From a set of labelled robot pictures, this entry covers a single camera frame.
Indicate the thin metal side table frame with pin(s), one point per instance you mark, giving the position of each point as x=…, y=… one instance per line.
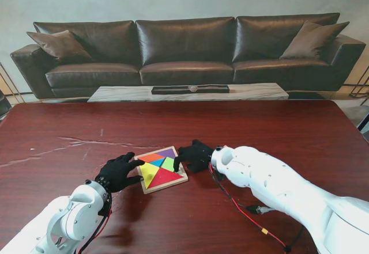
x=359, y=86
x=11, y=88

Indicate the black chair edge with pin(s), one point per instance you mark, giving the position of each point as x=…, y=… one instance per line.
x=3, y=107

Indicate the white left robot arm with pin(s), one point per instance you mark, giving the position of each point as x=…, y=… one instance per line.
x=54, y=222

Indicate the orange tangram parallelogram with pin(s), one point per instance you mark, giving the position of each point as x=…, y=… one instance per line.
x=151, y=158

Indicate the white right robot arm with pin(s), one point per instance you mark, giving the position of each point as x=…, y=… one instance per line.
x=288, y=185

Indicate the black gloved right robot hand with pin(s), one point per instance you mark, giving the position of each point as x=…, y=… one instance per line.
x=193, y=156

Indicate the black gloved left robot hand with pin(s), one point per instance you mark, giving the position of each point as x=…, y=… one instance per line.
x=119, y=173

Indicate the purple tangram triangle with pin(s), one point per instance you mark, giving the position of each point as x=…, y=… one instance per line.
x=168, y=153

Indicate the long black decorative tray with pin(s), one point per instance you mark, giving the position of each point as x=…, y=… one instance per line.
x=170, y=90

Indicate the large red tangram triangle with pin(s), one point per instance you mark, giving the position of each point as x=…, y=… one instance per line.
x=165, y=176

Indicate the small glass ball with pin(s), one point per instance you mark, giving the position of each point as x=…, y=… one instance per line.
x=193, y=88

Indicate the grey marble coffee table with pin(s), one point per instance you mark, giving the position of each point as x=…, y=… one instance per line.
x=121, y=94

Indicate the square wooden puzzle tray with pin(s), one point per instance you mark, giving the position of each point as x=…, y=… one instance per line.
x=178, y=179

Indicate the brown throw pillow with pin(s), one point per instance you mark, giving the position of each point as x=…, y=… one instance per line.
x=314, y=42
x=60, y=46

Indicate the blue tangram triangle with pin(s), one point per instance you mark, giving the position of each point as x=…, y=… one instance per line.
x=158, y=162

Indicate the dark brown leather sofa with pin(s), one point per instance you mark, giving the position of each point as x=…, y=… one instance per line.
x=184, y=49

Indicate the green tangram square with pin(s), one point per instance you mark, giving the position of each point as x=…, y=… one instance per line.
x=167, y=164

